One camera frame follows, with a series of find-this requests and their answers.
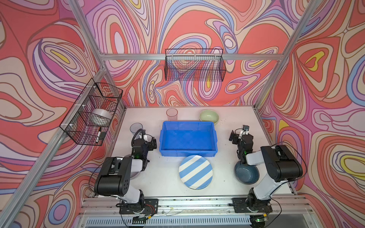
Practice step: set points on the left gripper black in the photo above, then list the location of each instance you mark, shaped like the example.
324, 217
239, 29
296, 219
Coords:
141, 147

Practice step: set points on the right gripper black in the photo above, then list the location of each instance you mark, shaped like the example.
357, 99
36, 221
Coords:
244, 139

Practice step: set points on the small blue striped plate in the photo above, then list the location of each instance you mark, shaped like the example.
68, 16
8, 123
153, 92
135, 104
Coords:
196, 172

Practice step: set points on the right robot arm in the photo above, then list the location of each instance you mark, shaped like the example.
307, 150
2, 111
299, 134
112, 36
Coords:
281, 167

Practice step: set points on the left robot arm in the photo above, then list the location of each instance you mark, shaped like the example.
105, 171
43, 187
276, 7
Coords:
114, 177

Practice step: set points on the blue plastic bin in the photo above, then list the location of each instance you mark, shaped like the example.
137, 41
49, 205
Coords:
185, 138

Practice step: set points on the blue-grey translucent cup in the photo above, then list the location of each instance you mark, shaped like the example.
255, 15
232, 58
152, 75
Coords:
135, 127

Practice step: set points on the grey lilac bowl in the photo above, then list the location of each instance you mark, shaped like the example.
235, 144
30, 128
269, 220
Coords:
136, 166

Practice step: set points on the dark blue bowl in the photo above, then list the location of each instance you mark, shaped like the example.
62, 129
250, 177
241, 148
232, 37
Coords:
246, 174

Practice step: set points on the black marker pen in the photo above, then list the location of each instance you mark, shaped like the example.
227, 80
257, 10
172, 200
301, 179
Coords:
98, 134

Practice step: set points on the light green bowl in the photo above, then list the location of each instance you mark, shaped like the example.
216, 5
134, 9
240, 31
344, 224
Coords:
209, 115

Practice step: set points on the pink translucent cup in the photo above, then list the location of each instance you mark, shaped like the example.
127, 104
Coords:
172, 114

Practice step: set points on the white tape roll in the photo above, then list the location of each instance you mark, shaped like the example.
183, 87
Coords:
100, 117

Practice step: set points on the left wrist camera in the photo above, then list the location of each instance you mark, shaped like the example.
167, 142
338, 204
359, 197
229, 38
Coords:
147, 137

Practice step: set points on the black wire basket on left wall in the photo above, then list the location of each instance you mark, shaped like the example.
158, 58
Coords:
77, 125

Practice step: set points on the black wire basket on wall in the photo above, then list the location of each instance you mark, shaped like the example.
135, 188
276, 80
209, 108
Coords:
77, 125
194, 64

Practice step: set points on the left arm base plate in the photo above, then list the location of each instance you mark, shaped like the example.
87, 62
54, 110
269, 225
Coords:
144, 206

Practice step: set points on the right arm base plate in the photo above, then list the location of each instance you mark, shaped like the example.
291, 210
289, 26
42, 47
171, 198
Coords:
245, 205

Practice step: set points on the aluminium front rail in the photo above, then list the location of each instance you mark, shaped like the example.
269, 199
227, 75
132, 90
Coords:
287, 204

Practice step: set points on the black wire basket on back wall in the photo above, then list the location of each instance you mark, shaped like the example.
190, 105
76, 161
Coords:
194, 64

